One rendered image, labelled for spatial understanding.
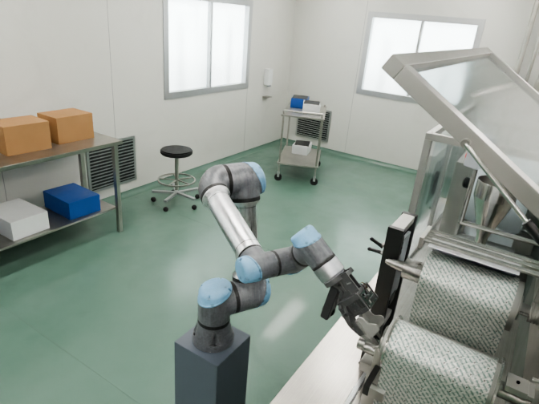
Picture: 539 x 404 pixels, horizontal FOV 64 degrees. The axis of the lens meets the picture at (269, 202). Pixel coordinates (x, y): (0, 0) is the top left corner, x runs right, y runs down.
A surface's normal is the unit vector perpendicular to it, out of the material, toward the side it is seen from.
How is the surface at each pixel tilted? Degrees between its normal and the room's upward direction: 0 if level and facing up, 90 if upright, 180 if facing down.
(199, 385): 90
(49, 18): 90
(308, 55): 90
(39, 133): 90
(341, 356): 0
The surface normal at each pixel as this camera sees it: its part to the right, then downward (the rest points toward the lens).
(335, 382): 0.08, -0.91
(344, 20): -0.54, 0.29
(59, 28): 0.84, 0.28
